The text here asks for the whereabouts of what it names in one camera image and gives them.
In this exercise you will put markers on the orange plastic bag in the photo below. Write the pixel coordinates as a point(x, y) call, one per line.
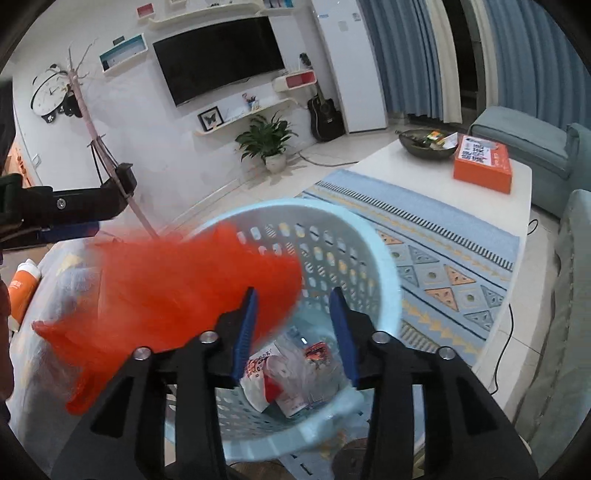
point(161, 286)

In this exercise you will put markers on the teal edged box shelf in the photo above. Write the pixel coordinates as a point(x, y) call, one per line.
point(122, 50)

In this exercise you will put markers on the blue box shelf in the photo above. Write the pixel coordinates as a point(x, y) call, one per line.
point(279, 3)

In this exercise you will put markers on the potted green plant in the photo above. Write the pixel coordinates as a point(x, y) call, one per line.
point(265, 138)

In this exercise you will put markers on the long curved white shelf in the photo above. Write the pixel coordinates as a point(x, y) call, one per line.
point(207, 11)

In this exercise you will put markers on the teal armchair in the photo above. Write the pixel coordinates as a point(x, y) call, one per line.
point(517, 138)

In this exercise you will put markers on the small colourful figurine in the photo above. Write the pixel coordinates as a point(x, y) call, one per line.
point(250, 101)

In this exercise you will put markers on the orange cardboard box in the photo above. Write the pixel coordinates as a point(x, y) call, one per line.
point(482, 161)

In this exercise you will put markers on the panda wall clock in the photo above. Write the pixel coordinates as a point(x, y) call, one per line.
point(48, 94)

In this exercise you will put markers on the pink cube shelf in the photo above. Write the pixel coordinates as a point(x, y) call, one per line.
point(145, 9)

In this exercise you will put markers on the blue curtain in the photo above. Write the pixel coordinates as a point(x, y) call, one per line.
point(406, 60)
point(535, 60)

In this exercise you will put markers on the teal sofa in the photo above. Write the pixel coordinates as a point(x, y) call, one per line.
point(563, 323)

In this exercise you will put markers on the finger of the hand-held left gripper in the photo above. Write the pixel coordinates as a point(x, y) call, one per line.
point(69, 205)

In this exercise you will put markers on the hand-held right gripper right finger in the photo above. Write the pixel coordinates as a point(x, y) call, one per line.
point(344, 332)

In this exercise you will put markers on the framed butterfly picture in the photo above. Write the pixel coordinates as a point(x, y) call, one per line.
point(211, 119)

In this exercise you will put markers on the black flat television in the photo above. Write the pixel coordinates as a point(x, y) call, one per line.
point(217, 60)

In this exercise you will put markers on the red snack packet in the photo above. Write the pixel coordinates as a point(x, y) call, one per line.
point(316, 353)

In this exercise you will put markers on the clear plastic bottle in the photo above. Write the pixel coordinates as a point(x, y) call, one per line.
point(295, 374)

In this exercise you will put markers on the short curved white shelf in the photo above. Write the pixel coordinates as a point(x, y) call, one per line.
point(272, 107)

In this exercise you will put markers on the cream curtain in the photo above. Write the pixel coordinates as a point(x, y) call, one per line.
point(445, 55)

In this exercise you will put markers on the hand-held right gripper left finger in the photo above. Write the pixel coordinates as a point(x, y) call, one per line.
point(244, 332)

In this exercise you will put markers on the white standing air conditioner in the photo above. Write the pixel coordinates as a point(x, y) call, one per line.
point(351, 69)

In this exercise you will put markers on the white coffee table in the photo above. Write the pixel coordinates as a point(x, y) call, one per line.
point(415, 175)

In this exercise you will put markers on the red white wall box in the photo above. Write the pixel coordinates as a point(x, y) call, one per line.
point(295, 81)

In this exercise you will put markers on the white light switch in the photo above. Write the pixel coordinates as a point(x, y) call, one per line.
point(38, 160)

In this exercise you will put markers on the orange white bottle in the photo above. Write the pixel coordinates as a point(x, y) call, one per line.
point(23, 288)

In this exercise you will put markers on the black acoustic guitar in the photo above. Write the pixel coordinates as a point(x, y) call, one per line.
point(325, 117)

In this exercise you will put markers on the white red plastic packet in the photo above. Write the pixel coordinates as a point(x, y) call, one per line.
point(258, 374)

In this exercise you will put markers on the pink coat rack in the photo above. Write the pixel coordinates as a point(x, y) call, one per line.
point(85, 106)

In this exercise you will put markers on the light blue perforated basket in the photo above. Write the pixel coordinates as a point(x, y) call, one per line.
point(369, 258)

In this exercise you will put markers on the dark bowl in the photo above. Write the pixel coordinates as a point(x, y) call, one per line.
point(415, 147)

